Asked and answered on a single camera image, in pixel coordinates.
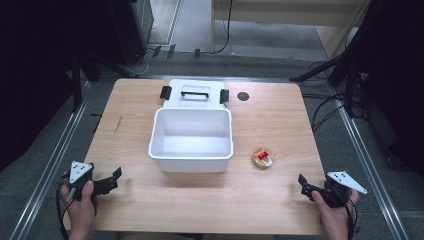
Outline person's right hand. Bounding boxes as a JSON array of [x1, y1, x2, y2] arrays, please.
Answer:
[[310, 188, 361, 234]]

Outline black metal stand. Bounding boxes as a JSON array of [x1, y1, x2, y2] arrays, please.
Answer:
[[68, 46, 138, 114]]

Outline black tripod stand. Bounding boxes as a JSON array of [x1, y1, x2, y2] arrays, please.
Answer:
[[288, 0, 384, 116]]

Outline white floor cable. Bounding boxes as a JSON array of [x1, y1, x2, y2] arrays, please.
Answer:
[[131, 18, 160, 76]]

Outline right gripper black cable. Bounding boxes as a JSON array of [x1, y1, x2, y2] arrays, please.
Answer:
[[343, 194, 360, 240]]

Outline light wooden desk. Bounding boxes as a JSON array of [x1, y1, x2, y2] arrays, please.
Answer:
[[210, 0, 372, 60]]

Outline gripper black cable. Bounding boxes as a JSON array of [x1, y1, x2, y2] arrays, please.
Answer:
[[343, 194, 360, 240], [55, 173, 72, 240]]

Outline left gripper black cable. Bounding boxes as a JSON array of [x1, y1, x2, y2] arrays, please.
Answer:
[[55, 173, 72, 240]]

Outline metal floor rail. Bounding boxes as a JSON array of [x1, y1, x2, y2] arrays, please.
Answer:
[[9, 80, 93, 240], [329, 87, 412, 240]]

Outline hanging black cable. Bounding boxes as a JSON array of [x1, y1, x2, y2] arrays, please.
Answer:
[[215, 0, 234, 55]]

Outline dark cabinet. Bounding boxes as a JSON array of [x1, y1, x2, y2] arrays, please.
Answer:
[[99, 0, 155, 67]]

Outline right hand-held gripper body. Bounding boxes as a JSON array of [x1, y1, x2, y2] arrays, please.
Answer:
[[313, 170, 369, 210]]

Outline round yellow can red label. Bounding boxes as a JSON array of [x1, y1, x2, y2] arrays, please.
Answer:
[[251, 146, 275, 170]]

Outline white box lid black handle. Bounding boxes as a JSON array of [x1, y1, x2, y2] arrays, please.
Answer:
[[159, 78, 231, 110]]

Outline black curtain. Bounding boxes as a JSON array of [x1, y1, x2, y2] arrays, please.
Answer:
[[0, 0, 111, 173], [346, 0, 424, 176]]

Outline black floor cables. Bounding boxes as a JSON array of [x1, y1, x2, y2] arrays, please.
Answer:
[[300, 92, 368, 133]]

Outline person's left hand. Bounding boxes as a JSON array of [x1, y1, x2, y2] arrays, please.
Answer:
[[60, 170, 98, 234]]

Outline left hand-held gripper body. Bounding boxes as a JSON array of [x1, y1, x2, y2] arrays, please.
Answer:
[[67, 160, 101, 202]]

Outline white plastic storage box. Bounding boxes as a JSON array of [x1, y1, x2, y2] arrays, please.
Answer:
[[147, 106, 234, 174]]

